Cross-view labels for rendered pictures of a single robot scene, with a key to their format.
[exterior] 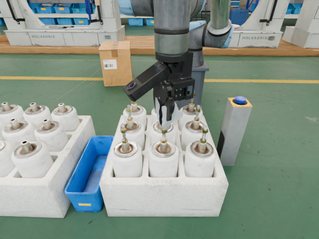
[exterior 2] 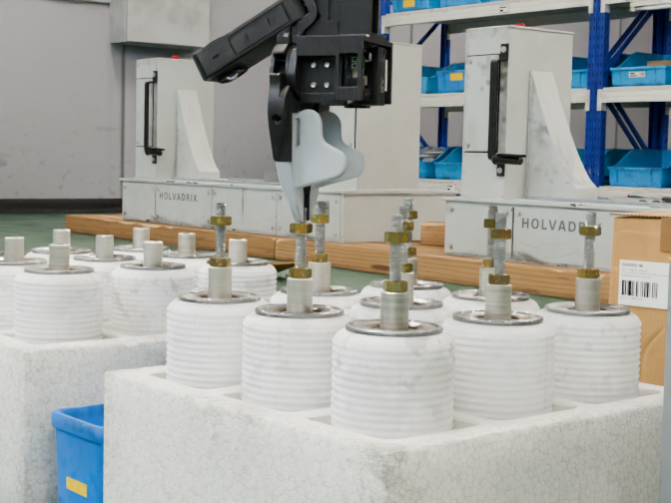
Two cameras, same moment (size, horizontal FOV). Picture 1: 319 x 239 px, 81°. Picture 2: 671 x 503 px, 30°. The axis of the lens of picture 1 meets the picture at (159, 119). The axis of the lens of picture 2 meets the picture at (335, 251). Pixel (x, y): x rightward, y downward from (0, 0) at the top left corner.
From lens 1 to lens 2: 0.91 m
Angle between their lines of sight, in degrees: 55
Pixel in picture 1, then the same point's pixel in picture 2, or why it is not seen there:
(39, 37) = (546, 227)
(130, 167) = (190, 343)
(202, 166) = (343, 368)
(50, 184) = (33, 357)
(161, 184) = (219, 406)
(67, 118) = not seen: hidden behind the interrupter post
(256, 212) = not seen: outside the picture
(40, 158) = (60, 288)
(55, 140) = (140, 299)
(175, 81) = (310, 37)
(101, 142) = not seen: hidden behind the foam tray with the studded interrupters
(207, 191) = (328, 483)
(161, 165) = (249, 340)
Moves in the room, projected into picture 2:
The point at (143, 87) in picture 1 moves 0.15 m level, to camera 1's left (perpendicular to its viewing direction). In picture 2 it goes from (227, 40) to (134, 49)
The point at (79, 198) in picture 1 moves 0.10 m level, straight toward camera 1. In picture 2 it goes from (72, 448) to (22, 472)
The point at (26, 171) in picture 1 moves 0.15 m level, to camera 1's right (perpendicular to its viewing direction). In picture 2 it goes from (20, 316) to (90, 334)
